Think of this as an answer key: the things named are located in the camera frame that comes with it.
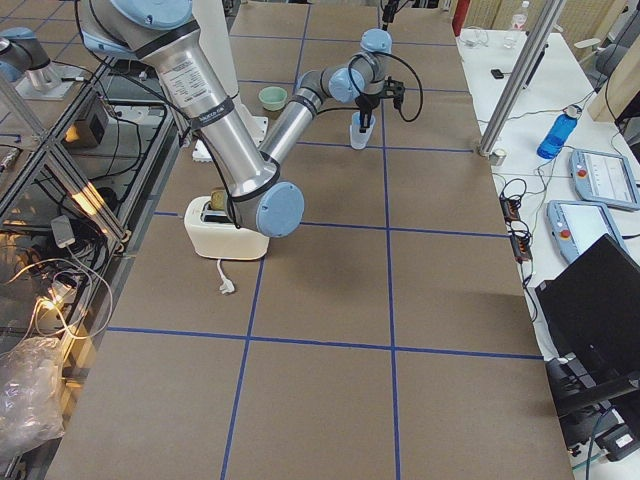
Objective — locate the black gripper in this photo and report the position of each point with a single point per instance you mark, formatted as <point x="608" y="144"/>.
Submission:
<point x="387" y="13"/>
<point x="366" y="103"/>

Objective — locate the light blue cup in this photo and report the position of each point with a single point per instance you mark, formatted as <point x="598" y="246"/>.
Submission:
<point x="362" y="125"/>
<point x="358" y="139"/>

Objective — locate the green bowl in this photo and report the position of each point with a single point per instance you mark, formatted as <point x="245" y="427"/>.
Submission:
<point x="273" y="98"/>

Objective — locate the toast bread slice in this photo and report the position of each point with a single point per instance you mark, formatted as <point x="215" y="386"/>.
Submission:
<point x="218" y="199"/>

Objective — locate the blue water bottle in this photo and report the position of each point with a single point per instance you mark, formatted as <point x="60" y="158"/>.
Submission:
<point x="559" y="132"/>

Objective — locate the cream white toaster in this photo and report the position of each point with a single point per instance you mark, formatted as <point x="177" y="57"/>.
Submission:
<point x="214" y="236"/>

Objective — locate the orange black power strip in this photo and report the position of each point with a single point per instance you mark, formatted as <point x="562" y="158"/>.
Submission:
<point x="519" y="233"/>

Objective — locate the toaster white power plug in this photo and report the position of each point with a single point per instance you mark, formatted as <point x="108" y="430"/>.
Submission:
<point x="226" y="286"/>

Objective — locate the near teach pendant tablet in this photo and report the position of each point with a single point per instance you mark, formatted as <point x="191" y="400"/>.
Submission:
<point x="577" y="225"/>

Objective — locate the teach pendant tablet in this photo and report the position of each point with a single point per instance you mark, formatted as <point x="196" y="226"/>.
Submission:
<point x="604" y="177"/>
<point x="577" y="225"/>

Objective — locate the far teach pendant tablet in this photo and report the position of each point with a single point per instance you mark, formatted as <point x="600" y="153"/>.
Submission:
<point x="604" y="177"/>

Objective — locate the black laptop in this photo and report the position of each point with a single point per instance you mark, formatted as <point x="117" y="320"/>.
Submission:
<point x="594" y="305"/>

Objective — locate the clear plastic bag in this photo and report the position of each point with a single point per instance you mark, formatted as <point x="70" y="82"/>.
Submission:
<point x="31" y="384"/>

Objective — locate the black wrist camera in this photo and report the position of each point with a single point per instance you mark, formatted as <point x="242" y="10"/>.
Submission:
<point x="395" y="90"/>

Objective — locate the aluminium frame post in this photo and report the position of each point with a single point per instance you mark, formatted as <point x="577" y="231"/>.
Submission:
<point x="533" y="46"/>

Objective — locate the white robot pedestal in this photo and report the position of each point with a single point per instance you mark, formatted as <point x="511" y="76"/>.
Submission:
<point x="215" y="44"/>

